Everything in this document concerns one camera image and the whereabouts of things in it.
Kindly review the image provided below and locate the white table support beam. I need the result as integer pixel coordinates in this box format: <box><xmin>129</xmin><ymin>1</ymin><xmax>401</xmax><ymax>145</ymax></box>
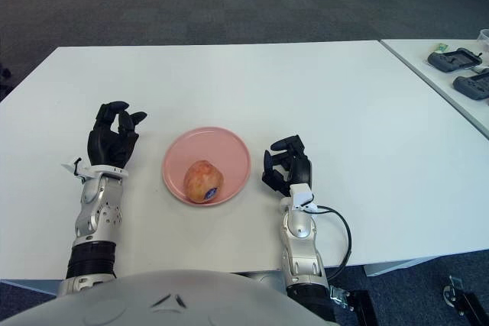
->
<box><xmin>363</xmin><ymin>257</ymin><xmax>436</xmax><ymax>278</ymax></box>

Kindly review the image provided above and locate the pink round plate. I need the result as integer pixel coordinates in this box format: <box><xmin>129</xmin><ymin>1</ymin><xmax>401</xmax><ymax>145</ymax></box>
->
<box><xmin>161</xmin><ymin>126</ymin><xmax>252</xmax><ymax>207</ymax></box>

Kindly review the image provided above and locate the red yellow apple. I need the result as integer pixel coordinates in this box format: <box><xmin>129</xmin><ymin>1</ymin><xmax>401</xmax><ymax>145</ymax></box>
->
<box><xmin>183</xmin><ymin>160</ymin><xmax>225</xmax><ymax>204</ymax></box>

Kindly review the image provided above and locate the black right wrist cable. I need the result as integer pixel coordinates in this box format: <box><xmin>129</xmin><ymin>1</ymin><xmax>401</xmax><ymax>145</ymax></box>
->
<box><xmin>316</xmin><ymin>205</ymin><xmax>351</xmax><ymax>279</ymax></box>

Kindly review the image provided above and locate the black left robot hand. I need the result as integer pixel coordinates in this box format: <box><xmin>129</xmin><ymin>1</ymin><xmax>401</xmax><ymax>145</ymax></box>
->
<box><xmin>86</xmin><ymin>100</ymin><xmax>148</xmax><ymax>169</ymax></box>

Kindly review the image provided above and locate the grey handheld controller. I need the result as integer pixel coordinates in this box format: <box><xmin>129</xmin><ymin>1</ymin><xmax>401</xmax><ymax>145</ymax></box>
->
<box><xmin>452</xmin><ymin>69</ymin><xmax>489</xmax><ymax>102</ymax></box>
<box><xmin>426</xmin><ymin>47</ymin><xmax>483</xmax><ymax>73</ymax></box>

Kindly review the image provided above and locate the grey robot torso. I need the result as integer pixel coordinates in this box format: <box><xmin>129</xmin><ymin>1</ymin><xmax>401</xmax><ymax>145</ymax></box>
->
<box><xmin>0</xmin><ymin>269</ymin><xmax>339</xmax><ymax>326</ymax></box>

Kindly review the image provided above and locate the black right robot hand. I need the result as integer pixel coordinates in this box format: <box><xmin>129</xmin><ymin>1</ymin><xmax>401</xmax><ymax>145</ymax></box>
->
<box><xmin>261</xmin><ymin>134</ymin><xmax>313</xmax><ymax>197</ymax></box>

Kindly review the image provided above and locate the caster wheel with black bar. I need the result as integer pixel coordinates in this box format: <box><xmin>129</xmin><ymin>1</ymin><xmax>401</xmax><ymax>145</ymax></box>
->
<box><xmin>442</xmin><ymin>275</ymin><xmax>489</xmax><ymax>326</ymax></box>

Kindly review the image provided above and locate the black stand with metal latch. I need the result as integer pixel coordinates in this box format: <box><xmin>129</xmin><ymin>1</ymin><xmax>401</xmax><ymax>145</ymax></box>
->
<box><xmin>329</xmin><ymin>286</ymin><xmax>379</xmax><ymax>326</ymax></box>

